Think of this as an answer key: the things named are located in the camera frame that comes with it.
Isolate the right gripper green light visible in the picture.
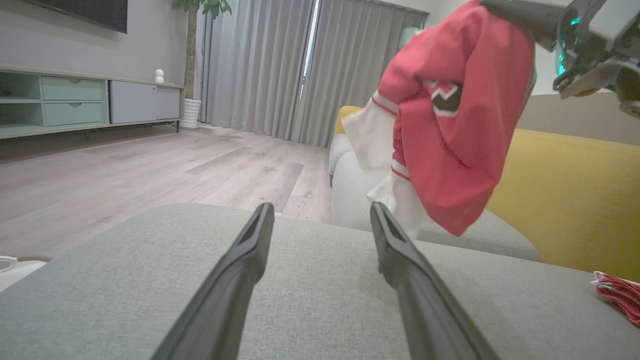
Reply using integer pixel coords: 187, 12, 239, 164
480, 0, 640, 119

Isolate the white laundry basket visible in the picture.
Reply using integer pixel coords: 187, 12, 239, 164
0, 254, 53, 294

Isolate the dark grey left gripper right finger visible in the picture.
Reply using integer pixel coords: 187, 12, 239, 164
369, 201, 501, 360

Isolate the long yellow back cushion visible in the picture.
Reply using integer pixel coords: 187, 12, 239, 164
486, 128, 640, 282

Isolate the black wall television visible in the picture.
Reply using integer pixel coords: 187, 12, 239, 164
24, 0, 129, 34

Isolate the red Bulls 23 jersey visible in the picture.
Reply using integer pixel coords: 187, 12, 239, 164
341, 0, 537, 240

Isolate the red shorts white trim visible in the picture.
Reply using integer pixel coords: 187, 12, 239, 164
590, 270, 640, 329

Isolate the grey pleated curtain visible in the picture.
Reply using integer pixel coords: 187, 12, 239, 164
197, 0, 430, 149

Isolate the grey and yellow sofa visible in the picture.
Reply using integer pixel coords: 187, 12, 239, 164
0, 202, 640, 360

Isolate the grey sofa seat cushion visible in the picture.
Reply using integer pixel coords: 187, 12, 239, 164
331, 150, 542, 262
328, 133, 357, 177

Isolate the mint and grey TV cabinet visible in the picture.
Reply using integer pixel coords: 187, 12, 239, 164
0, 64, 184, 140

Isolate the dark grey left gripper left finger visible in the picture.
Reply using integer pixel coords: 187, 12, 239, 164
152, 202, 275, 360

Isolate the green leafy houseplant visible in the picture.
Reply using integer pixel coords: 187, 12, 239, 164
172, 0, 234, 101

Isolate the pale green round lamp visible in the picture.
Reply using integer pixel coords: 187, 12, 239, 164
398, 26, 424, 51

